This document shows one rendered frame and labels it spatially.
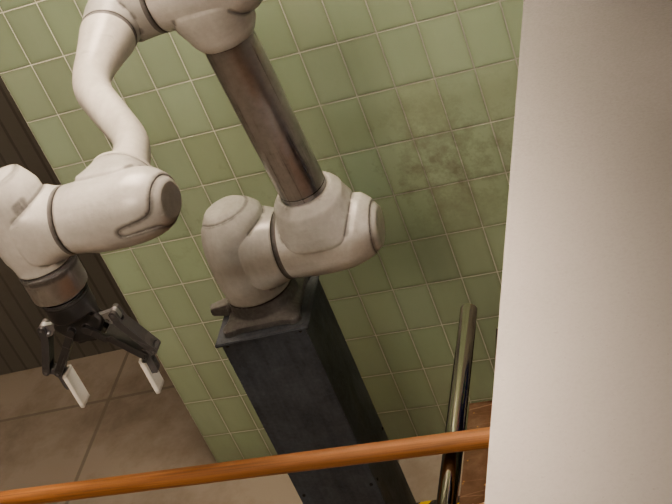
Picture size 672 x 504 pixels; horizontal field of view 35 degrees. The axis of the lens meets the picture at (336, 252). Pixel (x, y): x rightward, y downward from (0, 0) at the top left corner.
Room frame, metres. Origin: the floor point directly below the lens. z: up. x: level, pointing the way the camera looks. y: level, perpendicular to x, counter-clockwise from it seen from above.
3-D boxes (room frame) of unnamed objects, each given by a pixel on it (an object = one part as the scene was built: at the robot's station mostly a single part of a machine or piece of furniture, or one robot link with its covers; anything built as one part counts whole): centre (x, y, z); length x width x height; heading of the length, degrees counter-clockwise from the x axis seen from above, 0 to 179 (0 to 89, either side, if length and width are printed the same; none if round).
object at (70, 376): (1.47, 0.47, 1.36); 0.03 x 0.01 x 0.07; 161
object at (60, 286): (1.45, 0.40, 1.57); 0.09 x 0.09 x 0.06
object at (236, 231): (2.04, 0.18, 1.17); 0.18 x 0.16 x 0.22; 67
